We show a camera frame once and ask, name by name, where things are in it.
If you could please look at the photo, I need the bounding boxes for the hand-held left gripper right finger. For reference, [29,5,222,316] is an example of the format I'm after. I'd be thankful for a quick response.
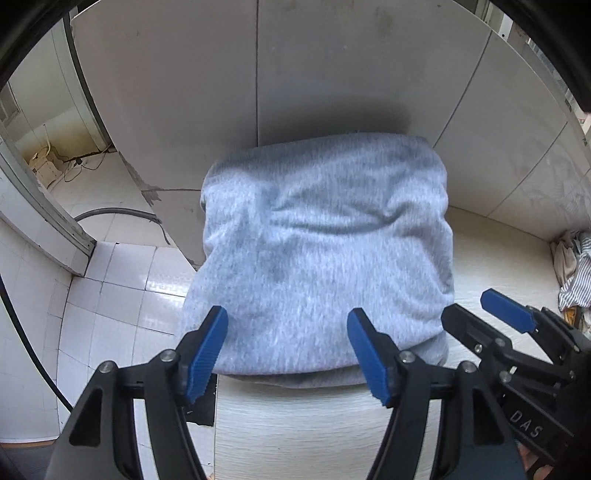
[346,308,527,480]

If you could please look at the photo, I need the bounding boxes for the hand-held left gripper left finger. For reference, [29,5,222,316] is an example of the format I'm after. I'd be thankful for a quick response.
[44,305,230,480]

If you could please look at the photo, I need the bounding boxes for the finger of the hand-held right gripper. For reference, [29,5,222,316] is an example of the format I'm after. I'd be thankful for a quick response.
[480,288,591,354]
[441,305,513,370]

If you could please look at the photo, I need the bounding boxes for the light grey pants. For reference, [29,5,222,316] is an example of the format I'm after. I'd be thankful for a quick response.
[178,131,458,391]

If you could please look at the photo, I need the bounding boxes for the pile of mixed clothes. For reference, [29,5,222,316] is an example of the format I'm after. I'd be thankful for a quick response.
[558,233,591,311]

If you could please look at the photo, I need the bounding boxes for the beige garment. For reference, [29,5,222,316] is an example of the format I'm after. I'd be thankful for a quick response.
[551,230,581,288]

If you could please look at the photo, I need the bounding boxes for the white power strip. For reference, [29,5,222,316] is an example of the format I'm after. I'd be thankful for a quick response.
[30,145,63,185]

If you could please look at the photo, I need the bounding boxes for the grey hose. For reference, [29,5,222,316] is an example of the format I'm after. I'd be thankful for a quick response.
[74,208,169,245]

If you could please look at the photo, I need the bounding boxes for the grey sliding door frame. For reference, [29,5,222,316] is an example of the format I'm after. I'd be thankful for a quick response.
[0,138,98,278]

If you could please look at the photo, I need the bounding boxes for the black plug cable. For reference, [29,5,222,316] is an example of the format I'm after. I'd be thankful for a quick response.
[60,145,114,183]

